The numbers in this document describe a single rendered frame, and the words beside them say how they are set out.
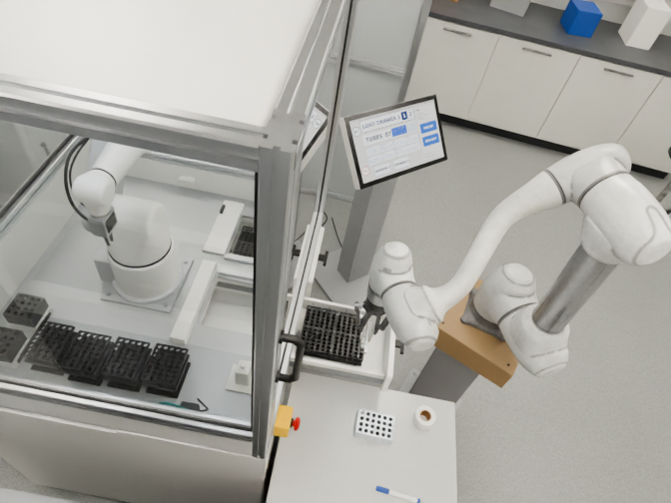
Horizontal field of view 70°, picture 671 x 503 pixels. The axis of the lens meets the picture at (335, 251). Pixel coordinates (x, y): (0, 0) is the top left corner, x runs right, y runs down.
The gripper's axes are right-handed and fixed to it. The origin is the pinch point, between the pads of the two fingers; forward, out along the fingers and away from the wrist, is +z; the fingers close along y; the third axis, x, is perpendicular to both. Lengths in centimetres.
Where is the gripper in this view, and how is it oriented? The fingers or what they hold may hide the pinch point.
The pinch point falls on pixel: (366, 331)
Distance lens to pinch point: 158.1
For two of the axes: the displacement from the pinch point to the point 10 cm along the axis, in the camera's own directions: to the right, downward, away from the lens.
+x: -1.4, 7.4, -6.6
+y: -9.8, -2.0, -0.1
